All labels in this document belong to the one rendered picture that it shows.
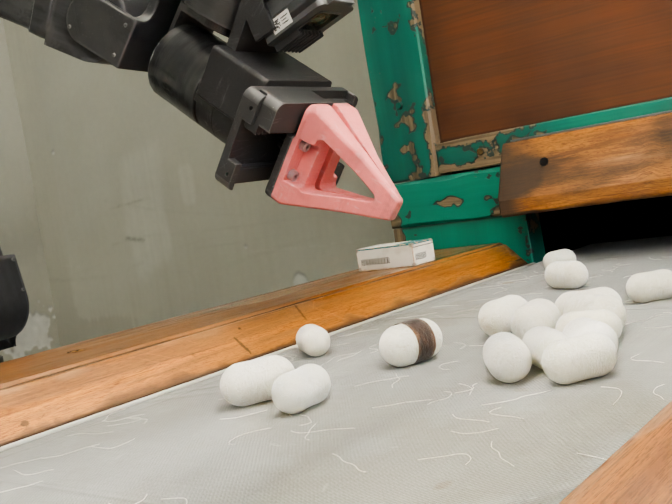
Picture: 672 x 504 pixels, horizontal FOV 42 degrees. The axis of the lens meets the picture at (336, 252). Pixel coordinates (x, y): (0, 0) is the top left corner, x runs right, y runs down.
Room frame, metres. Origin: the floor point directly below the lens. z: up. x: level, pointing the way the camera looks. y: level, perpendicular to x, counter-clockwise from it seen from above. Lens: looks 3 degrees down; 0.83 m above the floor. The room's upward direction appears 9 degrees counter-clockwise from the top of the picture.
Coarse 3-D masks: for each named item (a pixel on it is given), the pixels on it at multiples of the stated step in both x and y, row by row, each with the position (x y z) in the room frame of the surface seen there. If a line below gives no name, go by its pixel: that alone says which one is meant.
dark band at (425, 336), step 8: (408, 320) 0.45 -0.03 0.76; (416, 320) 0.45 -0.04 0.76; (416, 328) 0.44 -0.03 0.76; (424, 328) 0.44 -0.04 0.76; (416, 336) 0.44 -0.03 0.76; (424, 336) 0.44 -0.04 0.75; (432, 336) 0.45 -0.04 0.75; (424, 344) 0.44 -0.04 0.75; (432, 344) 0.44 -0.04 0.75; (424, 352) 0.44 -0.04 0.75; (432, 352) 0.45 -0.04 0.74; (416, 360) 0.44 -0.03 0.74; (424, 360) 0.45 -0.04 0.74
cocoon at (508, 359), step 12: (492, 336) 0.39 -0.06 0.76; (504, 336) 0.38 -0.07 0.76; (516, 336) 0.38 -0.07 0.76; (492, 348) 0.37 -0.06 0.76; (504, 348) 0.37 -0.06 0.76; (516, 348) 0.37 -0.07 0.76; (492, 360) 0.37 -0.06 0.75; (504, 360) 0.36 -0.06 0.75; (516, 360) 0.36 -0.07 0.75; (528, 360) 0.37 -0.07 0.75; (492, 372) 0.37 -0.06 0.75; (504, 372) 0.36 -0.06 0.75; (516, 372) 0.36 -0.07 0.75; (528, 372) 0.37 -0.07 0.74
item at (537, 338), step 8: (536, 328) 0.39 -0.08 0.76; (544, 328) 0.39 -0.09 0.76; (552, 328) 0.39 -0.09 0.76; (528, 336) 0.39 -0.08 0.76; (536, 336) 0.38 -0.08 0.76; (544, 336) 0.38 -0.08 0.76; (552, 336) 0.37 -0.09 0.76; (560, 336) 0.38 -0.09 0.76; (528, 344) 0.39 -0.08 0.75; (536, 344) 0.38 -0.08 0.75; (544, 344) 0.37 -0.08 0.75; (536, 352) 0.38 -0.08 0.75; (536, 360) 0.38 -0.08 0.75
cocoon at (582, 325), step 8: (576, 320) 0.39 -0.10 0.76; (584, 320) 0.39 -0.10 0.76; (592, 320) 0.38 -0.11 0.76; (568, 328) 0.39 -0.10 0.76; (576, 328) 0.38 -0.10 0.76; (584, 328) 0.38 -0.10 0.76; (592, 328) 0.37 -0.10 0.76; (600, 328) 0.37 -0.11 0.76; (608, 328) 0.37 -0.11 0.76; (568, 336) 0.39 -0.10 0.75; (608, 336) 0.37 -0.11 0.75; (616, 336) 0.38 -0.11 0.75; (616, 344) 0.37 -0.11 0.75
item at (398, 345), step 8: (424, 320) 0.45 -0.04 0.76; (392, 328) 0.44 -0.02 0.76; (400, 328) 0.44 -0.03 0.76; (408, 328) 0.44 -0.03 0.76; (432, 328) 0.45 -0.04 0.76; (384, 336) 0.44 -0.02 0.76; (392, 336) 0.44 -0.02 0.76; (400, 336) 0.44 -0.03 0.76; (408, 336) 0.44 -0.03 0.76; (440, 336) 0.45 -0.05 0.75; (384, 344) 0.44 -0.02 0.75; (392, 344) 0.44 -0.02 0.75; (400, 344) 0.43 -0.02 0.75; (408, 344) 0.43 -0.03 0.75; (416, 344) 0.44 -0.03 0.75; (440, 344) 0.45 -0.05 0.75; (384, 352) 0.44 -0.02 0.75; (392, 352) 0.44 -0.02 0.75; (400, 352) 0.43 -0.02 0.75; (408, 352) 0.43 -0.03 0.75; (416, 352) 0.44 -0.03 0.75; (392, 360) 0.44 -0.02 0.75; (400, 360) 0.44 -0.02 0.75; (408, 360) 0.44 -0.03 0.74
